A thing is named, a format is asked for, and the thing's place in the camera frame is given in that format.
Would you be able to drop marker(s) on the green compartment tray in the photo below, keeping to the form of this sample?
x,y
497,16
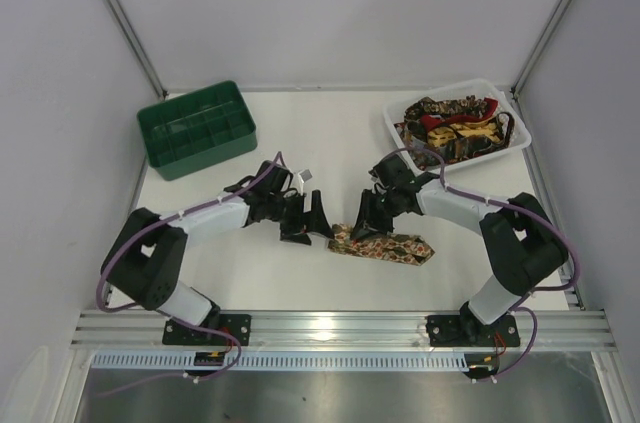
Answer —
x,y
196,130

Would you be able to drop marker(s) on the pile of ties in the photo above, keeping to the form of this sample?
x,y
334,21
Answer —
x,y
454,130

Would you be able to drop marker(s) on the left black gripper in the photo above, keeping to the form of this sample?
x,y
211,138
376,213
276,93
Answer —
x,y
301,216

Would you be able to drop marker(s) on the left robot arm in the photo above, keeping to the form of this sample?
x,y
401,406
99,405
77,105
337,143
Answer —
x,y
145,261

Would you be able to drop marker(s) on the aluminium mounting rail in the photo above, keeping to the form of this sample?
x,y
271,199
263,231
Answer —
x,y
324,331

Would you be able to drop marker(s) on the white slotted cable duct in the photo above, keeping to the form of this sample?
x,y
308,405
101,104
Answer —
x,y
285,361

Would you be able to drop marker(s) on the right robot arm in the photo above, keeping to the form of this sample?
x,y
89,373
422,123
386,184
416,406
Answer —
x,y
522,246

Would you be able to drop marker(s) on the floral patterned tie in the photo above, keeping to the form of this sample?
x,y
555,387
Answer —
x,y
404,249

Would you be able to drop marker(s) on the white plastic basket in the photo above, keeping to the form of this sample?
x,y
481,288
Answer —
x,y
478,87

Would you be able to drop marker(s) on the frame post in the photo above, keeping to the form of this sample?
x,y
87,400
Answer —
x,y
552,24
120,17

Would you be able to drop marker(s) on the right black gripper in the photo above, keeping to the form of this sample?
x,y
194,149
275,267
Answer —
x,y
378,206

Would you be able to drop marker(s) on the right frame post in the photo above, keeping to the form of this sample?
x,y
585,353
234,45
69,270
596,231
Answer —
x,y
552,24

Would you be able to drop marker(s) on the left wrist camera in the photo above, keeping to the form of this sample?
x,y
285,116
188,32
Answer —
x,y
300,179

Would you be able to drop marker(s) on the left frame post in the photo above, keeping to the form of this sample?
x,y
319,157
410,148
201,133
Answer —
x,y
120,17

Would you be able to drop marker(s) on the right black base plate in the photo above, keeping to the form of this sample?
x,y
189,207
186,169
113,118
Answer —
x,y
452,330

